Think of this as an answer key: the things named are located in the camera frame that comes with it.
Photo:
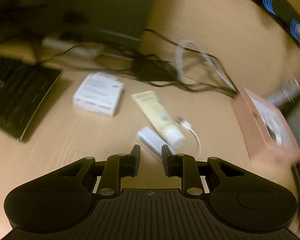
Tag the black keyboard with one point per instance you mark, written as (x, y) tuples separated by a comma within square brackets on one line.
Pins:
[(17, 92)]

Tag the black monitor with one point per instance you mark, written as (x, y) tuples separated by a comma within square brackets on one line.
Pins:
[(90, 5)]

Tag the white power strip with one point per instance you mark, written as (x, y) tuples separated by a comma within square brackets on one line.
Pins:
[(65, 45)]

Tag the white round jar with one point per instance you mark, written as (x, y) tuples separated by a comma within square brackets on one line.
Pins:
[(273, 132)]

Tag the cream squeeze tube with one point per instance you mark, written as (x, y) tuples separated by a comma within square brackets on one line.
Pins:
[(156, 112)]

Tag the pink cardboard box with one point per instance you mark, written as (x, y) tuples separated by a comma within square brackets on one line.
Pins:
[(250, 130)]

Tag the black power adapter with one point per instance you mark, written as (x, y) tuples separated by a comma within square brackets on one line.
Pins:
[(152, 67)]

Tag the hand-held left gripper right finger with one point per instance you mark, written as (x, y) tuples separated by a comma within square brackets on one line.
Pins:
[(166, 158)]

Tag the white printed carton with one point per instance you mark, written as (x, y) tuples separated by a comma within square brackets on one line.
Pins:
[(97, 92)]

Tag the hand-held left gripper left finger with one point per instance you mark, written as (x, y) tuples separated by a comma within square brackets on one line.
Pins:
[(137, 158)]

